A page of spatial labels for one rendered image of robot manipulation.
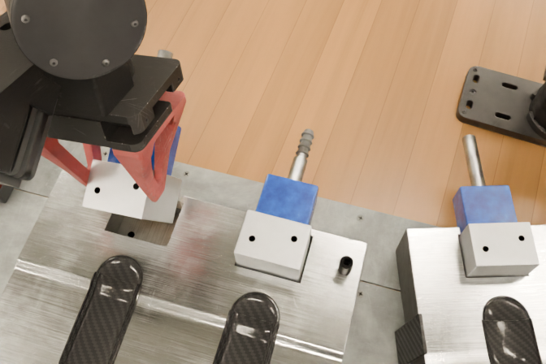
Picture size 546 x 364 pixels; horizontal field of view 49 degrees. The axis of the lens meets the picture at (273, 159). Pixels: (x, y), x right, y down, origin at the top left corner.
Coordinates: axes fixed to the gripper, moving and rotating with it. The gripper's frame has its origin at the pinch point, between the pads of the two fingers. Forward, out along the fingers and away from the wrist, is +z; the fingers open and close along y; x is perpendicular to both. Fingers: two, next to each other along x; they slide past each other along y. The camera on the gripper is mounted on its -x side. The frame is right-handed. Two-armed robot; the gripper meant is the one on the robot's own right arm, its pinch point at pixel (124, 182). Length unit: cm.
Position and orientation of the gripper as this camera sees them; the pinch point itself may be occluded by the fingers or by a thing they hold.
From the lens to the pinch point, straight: 45.2
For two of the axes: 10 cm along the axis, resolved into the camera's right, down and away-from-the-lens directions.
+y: 9.5, 1.5, -2.9
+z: 0.8, 7.5, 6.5
